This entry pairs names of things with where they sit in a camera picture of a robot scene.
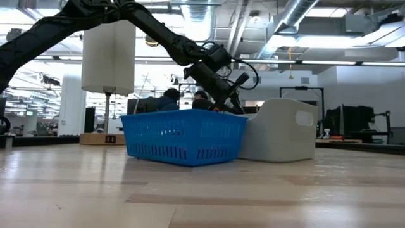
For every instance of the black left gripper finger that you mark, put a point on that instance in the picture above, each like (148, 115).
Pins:
(219, 107)
(235, 104)

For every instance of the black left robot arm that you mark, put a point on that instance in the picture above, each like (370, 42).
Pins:
(31, 41)

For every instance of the person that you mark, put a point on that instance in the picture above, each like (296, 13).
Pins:
(202, 101)
(167, 101)

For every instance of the blue plastic basket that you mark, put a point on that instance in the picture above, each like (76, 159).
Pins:
(183, 139)

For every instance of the grey plastic bin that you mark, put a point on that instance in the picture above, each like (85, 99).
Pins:
(281, 136)

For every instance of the black monitor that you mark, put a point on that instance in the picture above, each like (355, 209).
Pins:
(148, 106)

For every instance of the black hanging ceiling device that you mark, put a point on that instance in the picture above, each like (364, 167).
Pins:
(12, 33)
(151, 41)

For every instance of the small white object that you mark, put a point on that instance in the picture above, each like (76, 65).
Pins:
(326, 133)

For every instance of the white shade lamp wooden base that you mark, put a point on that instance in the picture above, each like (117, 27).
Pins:
(107, 63)

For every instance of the black workstation equipment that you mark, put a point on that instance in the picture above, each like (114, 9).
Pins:
(354, 120)

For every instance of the black speaker box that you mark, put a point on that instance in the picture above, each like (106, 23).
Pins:
(89, 120)

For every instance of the white pillar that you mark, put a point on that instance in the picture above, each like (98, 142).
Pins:
(72, 104)

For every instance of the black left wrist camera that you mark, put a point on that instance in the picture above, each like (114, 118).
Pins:
(218, 57)

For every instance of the black rig frame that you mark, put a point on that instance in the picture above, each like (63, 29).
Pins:
(182, 88)
(300, 87)

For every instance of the silver slanted air duct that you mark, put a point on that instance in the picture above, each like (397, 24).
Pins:
(297, 11)

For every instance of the black aluminium table frame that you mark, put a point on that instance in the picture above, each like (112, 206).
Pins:
(38, 141)

